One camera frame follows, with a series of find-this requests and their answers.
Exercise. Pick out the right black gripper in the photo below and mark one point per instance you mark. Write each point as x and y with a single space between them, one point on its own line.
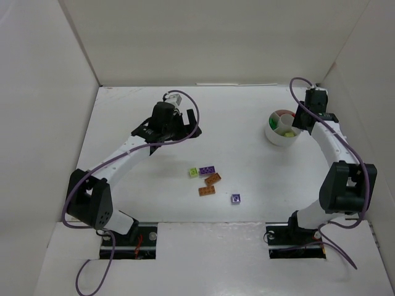
300 120

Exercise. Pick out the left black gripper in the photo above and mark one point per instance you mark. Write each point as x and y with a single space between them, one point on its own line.
184 124

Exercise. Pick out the green 2x4 lego brick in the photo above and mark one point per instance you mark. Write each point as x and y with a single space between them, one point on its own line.
273 123

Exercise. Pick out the purple 2x4 lego brick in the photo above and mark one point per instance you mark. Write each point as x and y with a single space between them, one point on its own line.
207 170

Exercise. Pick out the orange 2x4 lego brick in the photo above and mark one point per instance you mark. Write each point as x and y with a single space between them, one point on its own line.
211 180

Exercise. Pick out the lavender 2x2 lego brick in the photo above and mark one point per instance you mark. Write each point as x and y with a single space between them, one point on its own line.
235 199

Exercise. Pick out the red 2x4 lego brick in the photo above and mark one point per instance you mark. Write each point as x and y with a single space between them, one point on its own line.
282 111

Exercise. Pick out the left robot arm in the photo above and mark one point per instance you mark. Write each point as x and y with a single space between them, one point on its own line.
89 195

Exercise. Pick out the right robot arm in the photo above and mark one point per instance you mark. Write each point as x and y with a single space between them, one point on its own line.
348 185

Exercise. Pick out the white divided round container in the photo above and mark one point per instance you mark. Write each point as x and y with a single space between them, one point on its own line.
285 124

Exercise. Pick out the orange 2x4 lego plate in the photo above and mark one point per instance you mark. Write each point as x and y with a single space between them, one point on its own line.
208 190

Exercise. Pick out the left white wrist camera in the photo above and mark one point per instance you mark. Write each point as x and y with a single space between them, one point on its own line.
174 99

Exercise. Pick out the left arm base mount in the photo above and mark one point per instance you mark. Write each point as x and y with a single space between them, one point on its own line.
141 247

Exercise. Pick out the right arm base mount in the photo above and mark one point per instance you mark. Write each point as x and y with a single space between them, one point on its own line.
284 243

